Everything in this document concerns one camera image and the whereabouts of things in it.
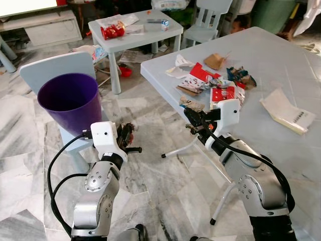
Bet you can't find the purple plastic rubbish bin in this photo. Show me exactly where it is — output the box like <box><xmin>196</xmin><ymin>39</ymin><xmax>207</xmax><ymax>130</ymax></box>
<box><xmin>38</xmin><ymin>73</ymin><xmax>102</xmax><ymax>137</ymax></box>

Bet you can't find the red snack bag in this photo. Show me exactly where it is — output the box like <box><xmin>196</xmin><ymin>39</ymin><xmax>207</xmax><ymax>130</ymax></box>
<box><xmin>101</xmin><ymin>23</ymin><xmax>126</xmax><ymax>41</ymax></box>

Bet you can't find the white low shelf unit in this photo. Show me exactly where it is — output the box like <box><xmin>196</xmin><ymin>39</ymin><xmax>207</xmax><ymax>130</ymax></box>
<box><xmin>0</xmin><ymin>10</ymin><xmax>84</xmax><ymax>49</ymax></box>

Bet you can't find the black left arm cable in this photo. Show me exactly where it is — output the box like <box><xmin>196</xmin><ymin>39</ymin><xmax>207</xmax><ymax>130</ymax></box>
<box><xmin>47</xmin><ymin>131</ymin><xmax>97</xmax><ymax>236</ymax></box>

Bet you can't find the large grey folding table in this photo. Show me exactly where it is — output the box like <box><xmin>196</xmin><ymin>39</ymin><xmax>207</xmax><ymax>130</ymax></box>
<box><xmin>140</xmin><ymin>27</ymin><xmax>321</xmax><ymax>241</ymax></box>

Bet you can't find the large green bin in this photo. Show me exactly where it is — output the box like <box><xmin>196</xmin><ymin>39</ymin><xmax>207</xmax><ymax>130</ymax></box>
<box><xmin>250</xmin><ymin>0</ymin><xmax>297</xmax><ymax>35</ymax></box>

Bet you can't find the pale blue plastic chair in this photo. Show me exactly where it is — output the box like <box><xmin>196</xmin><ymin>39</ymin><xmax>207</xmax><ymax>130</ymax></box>
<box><xmin>19</xmin><ymin>51</ymin><xmax>110</xmax><ymax>174</ymax></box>

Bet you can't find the small red bowl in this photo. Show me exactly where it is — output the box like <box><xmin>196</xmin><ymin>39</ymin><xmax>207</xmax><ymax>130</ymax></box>
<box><xmin>118</xmin><ymin>65</ymin><xmax>133</xmax><ymax>78</ymax></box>

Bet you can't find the red white torn wrapper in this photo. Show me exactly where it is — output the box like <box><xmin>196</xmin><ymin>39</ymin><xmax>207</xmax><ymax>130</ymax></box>
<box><xmin>176</xmin><ymin>63</ymin><xmax>222</xmax><ymax>94</ymax></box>

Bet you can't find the brown paper bag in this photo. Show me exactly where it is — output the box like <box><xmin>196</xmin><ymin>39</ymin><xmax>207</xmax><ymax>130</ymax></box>
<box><xmin>204</xmin><ymin>52</ymin><xmax>229</xmax><ymax>71</ymax></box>

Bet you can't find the small pale green chair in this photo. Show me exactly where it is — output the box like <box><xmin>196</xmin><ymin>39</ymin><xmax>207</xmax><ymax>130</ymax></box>
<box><xmin>182</xmin><ymin>0</ymin><xmax>234</xmax><ymax>49</ymax></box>

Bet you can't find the small pale blue table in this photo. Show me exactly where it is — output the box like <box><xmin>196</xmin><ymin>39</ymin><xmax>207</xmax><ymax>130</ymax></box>
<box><xmin>88</xmin><ymin>10</ymin><xmax>184</xmax><ymax>95</ymax></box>

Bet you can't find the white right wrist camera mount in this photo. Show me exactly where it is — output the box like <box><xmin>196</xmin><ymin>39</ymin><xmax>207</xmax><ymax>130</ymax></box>
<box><xmin>204</xmin><ymin>99</ymin><xmax>241</xmax><ymax>150</ymax></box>

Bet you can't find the white hanging cloth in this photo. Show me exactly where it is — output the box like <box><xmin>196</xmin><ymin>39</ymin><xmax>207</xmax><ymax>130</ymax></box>
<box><xmin>292</xmin><ymin>0</ymin><xmax>321</xmax><ymax>37</ymax></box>

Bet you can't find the white printed plastic bag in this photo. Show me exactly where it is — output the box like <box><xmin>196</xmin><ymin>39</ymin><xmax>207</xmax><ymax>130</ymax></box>
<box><xmin>74</xmin><ymin>44</ymin><xmax>109</xmax><ymax>64</ymax></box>

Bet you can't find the crumpled white paper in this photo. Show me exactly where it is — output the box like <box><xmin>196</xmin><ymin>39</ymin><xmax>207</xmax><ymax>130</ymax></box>
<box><xmin>166</xmin><ymin>54</ymin><xmax>195</xmax><ymax>79</ymax></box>

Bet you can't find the clear plastic wrapper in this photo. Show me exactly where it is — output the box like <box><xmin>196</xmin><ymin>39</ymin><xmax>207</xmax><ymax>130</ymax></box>
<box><xmin>97</xmin><ymin>14</ymin><xmax>140</xmax><ymax>29</ymax></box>

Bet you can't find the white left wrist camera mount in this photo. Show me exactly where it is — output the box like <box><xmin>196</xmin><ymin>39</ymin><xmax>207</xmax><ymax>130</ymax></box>
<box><xmin>91</xmin><ymin>121</ymin><xmax>129</xmax><ymax>163</ymax></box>

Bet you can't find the dark blue crumpled wrapper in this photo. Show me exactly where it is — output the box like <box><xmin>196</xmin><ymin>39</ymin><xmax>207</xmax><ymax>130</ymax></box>
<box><xmin>226</xmin><ymin>66</ymin><xmax>257</xmax><ymax>90</ymax></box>

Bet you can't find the reddish brown wrapper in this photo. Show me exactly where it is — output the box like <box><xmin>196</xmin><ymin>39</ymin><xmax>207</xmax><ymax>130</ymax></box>
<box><xmin>122</xmin><ymin>125</ymin><xmax>137</xmax><ymax>148</ymax></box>

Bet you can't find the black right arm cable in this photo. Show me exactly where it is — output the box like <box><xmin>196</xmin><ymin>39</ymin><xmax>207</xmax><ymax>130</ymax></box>
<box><xmin>200</xmin><ymin>123</ymin><xmax>296</xmax><ymax>212</ymax></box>

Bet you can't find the child's head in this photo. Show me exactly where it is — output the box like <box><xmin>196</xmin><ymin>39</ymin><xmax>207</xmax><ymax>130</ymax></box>
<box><xmin>230</xmin><ymin>17</ymin><xmax>250</xmax><ymax>34</ymax></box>

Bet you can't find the red white snack packet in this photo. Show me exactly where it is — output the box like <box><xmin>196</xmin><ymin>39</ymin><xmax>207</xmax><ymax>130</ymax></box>
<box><xmin>209</xmin><ymin>85</ymin><xmax>247</xmax><ymax>110</ymax></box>

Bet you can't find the grey brown crumpled wrapper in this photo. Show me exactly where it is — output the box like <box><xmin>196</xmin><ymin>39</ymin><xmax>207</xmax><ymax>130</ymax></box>
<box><xmin>180</xmin><ymin>96</ymin><xmax>206</xmax><ymax>113</ymax></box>

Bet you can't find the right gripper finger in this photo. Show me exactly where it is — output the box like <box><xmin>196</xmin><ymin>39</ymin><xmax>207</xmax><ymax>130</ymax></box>
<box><xmin>188</xmin><ymin>125</ymin><xmax>212</xmax><ymax>147</ymax></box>
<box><xmin>183</xmin><ymin>106</ymin><xmax>201</xmax><ymax>127</ymax></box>

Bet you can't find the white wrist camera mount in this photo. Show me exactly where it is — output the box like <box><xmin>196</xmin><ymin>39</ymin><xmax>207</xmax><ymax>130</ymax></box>
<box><xmin>91</xmin><ymin>121</ymin><xmax>129</xmax><ymax>163</ymax></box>
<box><xmin>204</xmin><ymin>99</ymin><xmax>241</xmax><ymax>150</ymax></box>

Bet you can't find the white printed paper bag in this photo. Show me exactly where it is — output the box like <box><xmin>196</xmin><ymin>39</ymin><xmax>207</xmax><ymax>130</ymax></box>
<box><xmin>259</xmin><ymin>89</ymin><xmax>316</xmax><ymax>136</ymax></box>

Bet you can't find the grey black robot foot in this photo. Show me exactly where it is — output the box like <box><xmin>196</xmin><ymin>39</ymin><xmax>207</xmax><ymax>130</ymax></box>
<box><xmin>114</xmin><ymin>223</ymin><xmax>149</xmax><ymax>241</ymax></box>

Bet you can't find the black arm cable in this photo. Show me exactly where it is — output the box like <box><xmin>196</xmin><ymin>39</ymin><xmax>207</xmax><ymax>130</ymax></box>
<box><xmin>200</xmin><ymin>123</ymin><xmax>296</xmax><ymax>212</ymax></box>
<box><xmin>47</xmin><ymin>131</ymin><xmax>97</xmax><ymax>236</ymax></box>

